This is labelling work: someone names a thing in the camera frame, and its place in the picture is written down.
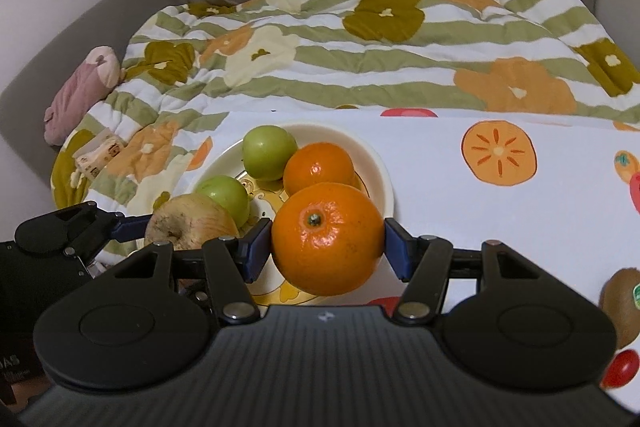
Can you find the pink plush toy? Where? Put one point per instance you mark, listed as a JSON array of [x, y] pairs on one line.
[[80, 97]]

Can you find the green striped floral blanket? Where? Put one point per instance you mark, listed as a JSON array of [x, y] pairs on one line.
[[350, 72]]

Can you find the small printed tissue packet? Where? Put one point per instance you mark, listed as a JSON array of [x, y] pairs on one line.
[[100, 154]]

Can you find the red cherry tomato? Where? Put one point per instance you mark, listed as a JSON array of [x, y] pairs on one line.
[[622, 369]]

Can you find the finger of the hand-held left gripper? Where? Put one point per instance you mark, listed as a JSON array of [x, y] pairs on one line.
[[130, 228]]

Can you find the red-yellow apple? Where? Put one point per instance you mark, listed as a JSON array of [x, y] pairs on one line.
[[192, 222]]

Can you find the brown kiwi with green sticker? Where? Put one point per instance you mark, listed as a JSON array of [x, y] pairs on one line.
[[620, 302]]

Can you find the white fruit-print cloth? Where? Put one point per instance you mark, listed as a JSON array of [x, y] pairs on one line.
[[500, 222]]

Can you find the grey padded headboard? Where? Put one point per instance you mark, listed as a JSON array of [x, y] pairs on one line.
[[60, 42]]

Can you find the green jujube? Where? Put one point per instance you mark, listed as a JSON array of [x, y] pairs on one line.
[[267, 152], [225, 197]]

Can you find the large orange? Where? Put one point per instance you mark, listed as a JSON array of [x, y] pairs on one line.
[[317, 169], [327, 242]]

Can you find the cream plate with duck print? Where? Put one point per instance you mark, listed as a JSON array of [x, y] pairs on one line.
[[374, 172]]

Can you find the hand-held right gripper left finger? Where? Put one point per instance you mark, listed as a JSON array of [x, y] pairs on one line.
[[257, 252]]

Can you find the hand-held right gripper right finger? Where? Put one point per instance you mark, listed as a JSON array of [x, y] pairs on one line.
[[397, 248]]

